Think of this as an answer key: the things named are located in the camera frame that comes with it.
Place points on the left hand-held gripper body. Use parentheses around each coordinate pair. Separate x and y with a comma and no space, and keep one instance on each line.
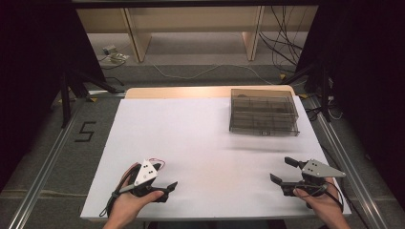
(145,174)

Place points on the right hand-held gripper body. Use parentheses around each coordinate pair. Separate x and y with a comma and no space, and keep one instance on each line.
(315,173)

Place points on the person's right hand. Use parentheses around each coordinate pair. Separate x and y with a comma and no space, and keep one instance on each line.
(320,202)

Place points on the person's left hand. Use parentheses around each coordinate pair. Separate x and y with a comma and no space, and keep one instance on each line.
(129,203)

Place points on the white table board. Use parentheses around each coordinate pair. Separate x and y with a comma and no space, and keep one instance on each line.
(197,152)

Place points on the smoky clear plastic drawer box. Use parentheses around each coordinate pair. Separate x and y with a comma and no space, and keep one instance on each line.
(264,113)

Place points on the yellow tape piece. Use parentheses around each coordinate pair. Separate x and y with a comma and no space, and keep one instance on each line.
(282,76)
(302,95)
(92,99)

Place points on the black tripod stand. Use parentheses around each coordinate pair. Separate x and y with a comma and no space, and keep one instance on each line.
(68,92)
(322,92)

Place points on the black curtain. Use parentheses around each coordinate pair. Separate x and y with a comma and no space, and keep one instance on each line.
(369,79)
(35,63)

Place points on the grey power adapter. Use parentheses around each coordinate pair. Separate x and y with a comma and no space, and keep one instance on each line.
(109,50)

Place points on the light wooden desk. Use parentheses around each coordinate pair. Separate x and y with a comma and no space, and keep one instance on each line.
(191,19)

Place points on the aluminium floor rail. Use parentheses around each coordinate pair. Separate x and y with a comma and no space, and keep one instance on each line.
(347,165)
(44,168)

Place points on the short aluminium rail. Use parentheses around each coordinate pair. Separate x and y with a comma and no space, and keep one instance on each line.
(106,93)

